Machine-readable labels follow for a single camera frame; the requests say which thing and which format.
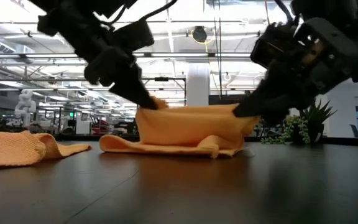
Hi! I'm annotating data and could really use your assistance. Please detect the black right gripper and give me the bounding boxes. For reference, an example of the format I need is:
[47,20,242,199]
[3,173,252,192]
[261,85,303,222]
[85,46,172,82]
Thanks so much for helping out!
[232,17,358,126]

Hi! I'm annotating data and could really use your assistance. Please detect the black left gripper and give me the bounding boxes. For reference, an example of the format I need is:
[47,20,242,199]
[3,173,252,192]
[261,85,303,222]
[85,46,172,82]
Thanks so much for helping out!
[84,46,160,110]

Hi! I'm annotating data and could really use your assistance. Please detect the orange microfiber towel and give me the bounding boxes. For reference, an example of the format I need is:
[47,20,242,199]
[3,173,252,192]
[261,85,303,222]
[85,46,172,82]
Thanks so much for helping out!
[99,96,260,159]
[0,125,92,169]

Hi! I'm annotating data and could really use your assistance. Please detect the artificial green plant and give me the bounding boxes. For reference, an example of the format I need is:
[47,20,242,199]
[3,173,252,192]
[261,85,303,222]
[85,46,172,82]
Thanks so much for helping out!
[261,99,338,146]

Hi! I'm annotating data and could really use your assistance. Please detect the dark background panel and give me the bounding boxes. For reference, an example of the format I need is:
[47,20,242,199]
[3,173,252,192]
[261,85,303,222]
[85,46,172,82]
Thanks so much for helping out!
[208,94,248,106]

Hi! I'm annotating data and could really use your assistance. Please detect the white cylindrical column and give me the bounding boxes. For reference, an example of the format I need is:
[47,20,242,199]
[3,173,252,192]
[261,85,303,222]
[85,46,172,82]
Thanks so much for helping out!
[186,63,211,106]

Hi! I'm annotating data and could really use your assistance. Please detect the white cabinet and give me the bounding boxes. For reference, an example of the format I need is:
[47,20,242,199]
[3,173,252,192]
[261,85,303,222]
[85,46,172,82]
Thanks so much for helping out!
[75,111,91,135]

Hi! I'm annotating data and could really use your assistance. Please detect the thin vertical pole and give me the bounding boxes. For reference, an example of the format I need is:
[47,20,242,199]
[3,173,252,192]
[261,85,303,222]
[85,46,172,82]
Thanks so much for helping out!
[216,0,223,96]

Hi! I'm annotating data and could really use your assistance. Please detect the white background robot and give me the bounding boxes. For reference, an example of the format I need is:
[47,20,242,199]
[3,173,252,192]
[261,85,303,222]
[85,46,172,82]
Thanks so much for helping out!
[14,89,37,128]

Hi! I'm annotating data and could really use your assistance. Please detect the black background frame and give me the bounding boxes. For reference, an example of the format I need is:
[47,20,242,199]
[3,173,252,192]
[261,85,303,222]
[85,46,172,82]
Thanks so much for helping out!
[141,77,188,106]

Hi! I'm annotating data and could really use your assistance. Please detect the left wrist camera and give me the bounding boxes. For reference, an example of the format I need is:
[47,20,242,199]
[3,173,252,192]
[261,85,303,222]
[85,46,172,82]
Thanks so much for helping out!
[109,19,155,53]

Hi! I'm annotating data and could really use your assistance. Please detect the grey overhead frame beam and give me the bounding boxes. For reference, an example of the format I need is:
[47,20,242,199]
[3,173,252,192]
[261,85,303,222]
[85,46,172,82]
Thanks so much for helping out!
[0,51,254,62]

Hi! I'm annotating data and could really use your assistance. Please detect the black overhead camera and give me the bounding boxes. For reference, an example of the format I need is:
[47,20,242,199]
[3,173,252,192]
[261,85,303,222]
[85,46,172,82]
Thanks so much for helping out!
[192,26,208,44]

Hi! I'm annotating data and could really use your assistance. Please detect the yellow cable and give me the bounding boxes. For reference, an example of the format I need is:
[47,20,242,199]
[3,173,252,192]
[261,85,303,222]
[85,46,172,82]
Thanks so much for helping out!
[264,0,272,26]

